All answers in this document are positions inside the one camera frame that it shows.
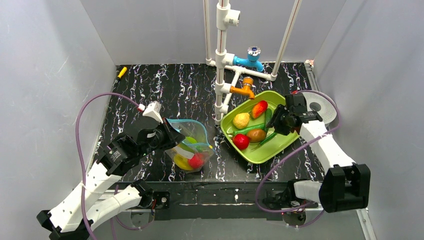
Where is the brown orange toy potato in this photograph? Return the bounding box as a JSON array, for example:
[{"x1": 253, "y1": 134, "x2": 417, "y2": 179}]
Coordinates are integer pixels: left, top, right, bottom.
[{"x1": 246, "y1": 128, "x2": 267, "y2": 143}]

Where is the clear zip top bag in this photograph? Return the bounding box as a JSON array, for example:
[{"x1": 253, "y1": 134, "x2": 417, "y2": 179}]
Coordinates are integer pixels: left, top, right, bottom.
[{"x1": 165, "y1": 118, "x2": 215, "y2": 173}]

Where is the green toy bean pod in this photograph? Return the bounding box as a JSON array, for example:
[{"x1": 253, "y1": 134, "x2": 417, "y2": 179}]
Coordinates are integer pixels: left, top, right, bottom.
[{"x1": 186, "y1": 142, "x2": 211, "y2": 149}]

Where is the red toy strawberry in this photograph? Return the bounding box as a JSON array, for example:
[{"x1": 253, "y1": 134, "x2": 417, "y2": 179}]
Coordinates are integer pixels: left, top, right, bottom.
[{"x1": 187, "y1": 153, "x2": 205, "y2": 169}]

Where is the red toy apple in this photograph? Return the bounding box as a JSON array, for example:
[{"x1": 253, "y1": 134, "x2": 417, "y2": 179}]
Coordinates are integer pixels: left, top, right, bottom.
[{"x1": 232, "y1": 133, "x2": 250, "y2": 151}]

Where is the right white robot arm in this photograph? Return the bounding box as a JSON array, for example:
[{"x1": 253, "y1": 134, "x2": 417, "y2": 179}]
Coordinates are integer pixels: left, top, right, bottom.
[{"x1": 267, "y1": 90, "x2": 371, "y2": 213}]

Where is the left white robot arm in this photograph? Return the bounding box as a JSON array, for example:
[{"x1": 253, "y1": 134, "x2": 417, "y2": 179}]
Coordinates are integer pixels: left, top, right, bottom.
[{"x1": 36, "y1": 101, "x2": 185, "y2": 240}]

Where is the thin green toy bean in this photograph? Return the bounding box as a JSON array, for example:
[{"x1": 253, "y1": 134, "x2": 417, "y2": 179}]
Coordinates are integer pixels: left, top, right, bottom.
[{"x1": 253, "y1": 132, "x2": 278, "y2": 150}]

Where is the green toy chili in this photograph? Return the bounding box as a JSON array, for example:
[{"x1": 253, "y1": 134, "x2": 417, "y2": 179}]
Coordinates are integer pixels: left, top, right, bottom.
[{"x1": 227, "y1": 123, "x2": 265, "y2": 136}]

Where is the orange red toy fruit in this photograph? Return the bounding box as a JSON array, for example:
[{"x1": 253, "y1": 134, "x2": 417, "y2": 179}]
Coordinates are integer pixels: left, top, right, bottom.
[{"x1": 250, "y1": 100, "x2": 268, "y2": 119}]

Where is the green plastic basket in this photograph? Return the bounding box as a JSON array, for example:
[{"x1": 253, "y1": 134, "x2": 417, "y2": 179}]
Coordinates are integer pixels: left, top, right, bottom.
[{"x1": 220, "y1": 90, "x2": 299, "y2": 164}]

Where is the white filament spool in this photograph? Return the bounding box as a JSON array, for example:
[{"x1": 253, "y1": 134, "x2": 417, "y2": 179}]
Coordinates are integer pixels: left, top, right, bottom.
[{"x1": 302, "y1": 91, "x2": 338, "y2": 127}]

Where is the yellow toy lemon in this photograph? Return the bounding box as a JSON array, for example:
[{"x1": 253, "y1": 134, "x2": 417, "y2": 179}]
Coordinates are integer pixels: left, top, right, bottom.
[{"x1": 232, "y1": 112, "x2": 250, "y2": 130}]

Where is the orange faucet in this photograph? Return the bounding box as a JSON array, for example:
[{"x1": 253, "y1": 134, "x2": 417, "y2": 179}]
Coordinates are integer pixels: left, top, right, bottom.
[{"x1": 229, "y1": 76, "x2": 255, "y2": 100}]

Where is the blue faucet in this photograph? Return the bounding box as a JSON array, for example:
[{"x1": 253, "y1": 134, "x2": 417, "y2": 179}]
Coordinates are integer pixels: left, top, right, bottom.
[{"x1": 232, "y1": 46, "x2": 264, "y2": 72}]

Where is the yellow screwdriver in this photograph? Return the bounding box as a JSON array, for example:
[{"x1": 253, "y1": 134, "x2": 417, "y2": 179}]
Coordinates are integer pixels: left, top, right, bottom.
[{"x1": 116, "y1": 66, "x2": 128, "y2": 80}]

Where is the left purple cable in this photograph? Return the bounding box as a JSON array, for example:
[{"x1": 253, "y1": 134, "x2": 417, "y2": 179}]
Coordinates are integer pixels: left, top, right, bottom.
[{"x1": 74, "y1": 92, "x2": 147, "y2": 240}]

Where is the purple cable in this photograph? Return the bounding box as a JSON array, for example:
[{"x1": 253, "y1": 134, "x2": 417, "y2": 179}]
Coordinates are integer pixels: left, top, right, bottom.
[
  {"x1": 255, "y1": 90, "x2": 342, "y2": 229},
  {"x1": 74, "y1": 92, "x2": 147, "y2": 240}
]

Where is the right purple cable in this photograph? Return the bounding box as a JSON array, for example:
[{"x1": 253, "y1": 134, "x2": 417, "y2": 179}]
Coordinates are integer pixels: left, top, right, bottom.
[{"x1": 255, "y1": 90, "x2": 342, "y2": 229}]

